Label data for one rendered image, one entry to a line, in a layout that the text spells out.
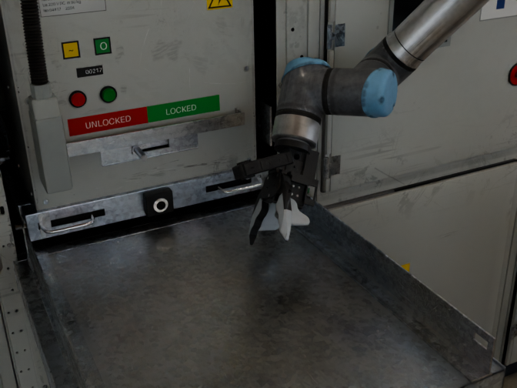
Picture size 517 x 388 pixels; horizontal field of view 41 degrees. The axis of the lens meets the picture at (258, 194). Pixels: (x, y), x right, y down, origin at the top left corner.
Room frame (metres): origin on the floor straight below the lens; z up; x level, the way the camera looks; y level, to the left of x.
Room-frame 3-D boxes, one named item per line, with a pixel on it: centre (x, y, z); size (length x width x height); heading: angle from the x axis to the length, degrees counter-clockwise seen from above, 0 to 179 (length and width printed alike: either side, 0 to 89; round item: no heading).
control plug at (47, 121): (1.18, 0.38, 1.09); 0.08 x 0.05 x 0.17; 26
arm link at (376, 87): (1.28, -0.20, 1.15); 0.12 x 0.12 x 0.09; 66
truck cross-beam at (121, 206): (1.35, 0.23, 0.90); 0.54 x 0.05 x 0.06; 116
